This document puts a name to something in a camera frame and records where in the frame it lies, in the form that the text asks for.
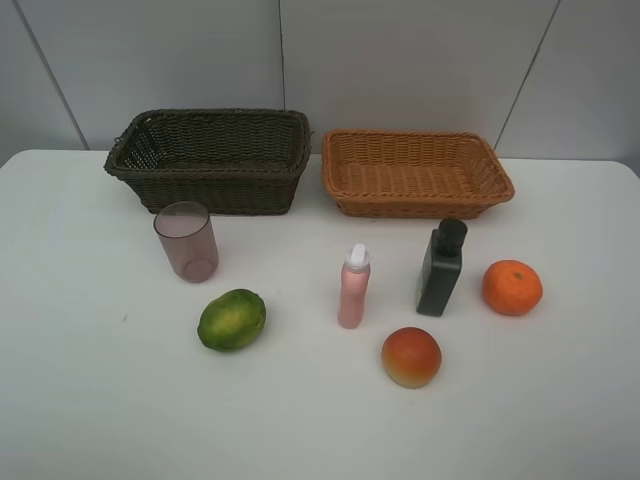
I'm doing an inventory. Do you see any pink spray bottle white cap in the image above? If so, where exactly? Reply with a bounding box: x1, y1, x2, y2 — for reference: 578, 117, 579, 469
338, 244, 371, 329

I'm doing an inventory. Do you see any dark green bottle black cap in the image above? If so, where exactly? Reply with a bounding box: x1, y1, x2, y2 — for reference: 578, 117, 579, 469
416, 218, 468, 317

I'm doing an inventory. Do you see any translucent purple plastic cup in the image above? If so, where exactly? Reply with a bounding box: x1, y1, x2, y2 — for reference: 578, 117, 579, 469
153, 201, 219, 283

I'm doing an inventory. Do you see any red yellow apple fruit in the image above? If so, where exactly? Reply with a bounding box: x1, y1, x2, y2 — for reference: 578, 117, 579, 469
381, 327, 442, 389

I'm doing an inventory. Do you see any orange mandarin fruit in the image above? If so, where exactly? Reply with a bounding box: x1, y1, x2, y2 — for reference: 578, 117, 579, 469
482, 260, 543, 316

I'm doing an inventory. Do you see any orange wicker basket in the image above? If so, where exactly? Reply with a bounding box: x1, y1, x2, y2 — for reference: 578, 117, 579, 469
322, 129, 515, 219

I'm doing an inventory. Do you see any dark brown wicker basket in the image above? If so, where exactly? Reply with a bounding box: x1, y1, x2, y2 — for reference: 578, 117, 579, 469
104, 108, 311, 216

